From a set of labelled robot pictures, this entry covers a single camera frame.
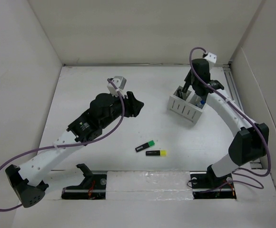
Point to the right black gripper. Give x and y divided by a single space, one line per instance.
188 79

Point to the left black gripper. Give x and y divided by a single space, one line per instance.
132 106

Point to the green cap highlighter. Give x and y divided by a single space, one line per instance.
145 146

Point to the yellow cap highlighter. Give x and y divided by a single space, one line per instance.
156 153

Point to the purple cap highlighter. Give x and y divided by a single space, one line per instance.
179 93

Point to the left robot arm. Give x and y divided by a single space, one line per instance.
30 180

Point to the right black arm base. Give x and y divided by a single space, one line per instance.
205 185

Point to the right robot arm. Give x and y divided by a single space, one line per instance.
215 99

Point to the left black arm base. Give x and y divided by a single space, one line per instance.
92 187

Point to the white slotted pen holder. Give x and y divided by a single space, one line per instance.
186 108

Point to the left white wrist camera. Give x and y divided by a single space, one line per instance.
116 85

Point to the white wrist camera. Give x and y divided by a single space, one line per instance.
116 85
210 57

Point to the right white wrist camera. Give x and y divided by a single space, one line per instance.
210 57

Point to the aluminium rail right side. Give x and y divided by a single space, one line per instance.
250 138

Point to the aluminium rail back edge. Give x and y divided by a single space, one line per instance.
122 64

